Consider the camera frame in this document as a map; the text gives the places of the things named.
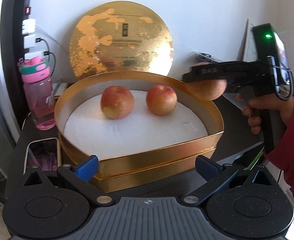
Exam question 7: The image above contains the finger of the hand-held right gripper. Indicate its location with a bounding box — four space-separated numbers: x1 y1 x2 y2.
182 61 229 83

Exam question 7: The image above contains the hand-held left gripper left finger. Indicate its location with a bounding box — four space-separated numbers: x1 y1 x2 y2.
22 155 115 207

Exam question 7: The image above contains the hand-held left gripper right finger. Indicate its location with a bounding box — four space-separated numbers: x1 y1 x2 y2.
181 155 275 206

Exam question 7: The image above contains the red apple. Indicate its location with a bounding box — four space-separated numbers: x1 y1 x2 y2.
146 84 178 116
186 62 227 101
100 85 134 120

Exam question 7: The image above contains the gold gift box base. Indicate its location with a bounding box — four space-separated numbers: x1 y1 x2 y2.
54 70 224 188

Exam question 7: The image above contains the gold round box lid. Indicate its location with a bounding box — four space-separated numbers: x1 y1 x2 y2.
69 1 174 79

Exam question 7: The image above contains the person's right forearm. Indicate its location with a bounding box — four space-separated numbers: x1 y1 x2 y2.
263 92 294 221

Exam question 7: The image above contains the person's right hand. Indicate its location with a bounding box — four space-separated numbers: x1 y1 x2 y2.
236 91 294 136

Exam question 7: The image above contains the clear packet with black part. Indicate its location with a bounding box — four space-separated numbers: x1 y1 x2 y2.
193 51 228 63

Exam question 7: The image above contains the framed paper certificate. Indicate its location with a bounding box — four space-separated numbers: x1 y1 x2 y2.
242 19 258 62

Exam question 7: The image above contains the smartphone with clear case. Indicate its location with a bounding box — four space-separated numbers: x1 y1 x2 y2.
23 137 62 176

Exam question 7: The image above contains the white box liner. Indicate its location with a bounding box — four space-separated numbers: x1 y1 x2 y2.
62 89 209 161

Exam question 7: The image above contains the white notepad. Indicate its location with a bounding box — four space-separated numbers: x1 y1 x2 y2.
52 81 69 98

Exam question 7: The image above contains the pink water bottle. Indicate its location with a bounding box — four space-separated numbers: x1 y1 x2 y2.
18 57 56 131

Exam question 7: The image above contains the white charger plug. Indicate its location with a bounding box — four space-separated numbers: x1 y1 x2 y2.
24 35 41 49
22 19 36 35
24 51 48 61

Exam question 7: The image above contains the black power strip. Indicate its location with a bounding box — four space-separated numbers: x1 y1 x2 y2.
12 0 38 64

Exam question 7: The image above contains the black charger cable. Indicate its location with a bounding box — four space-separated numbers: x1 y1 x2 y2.
45 52 56 83
37 38 51 55

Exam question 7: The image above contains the white charger cable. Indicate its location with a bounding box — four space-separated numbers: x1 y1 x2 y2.
35 24 71 50

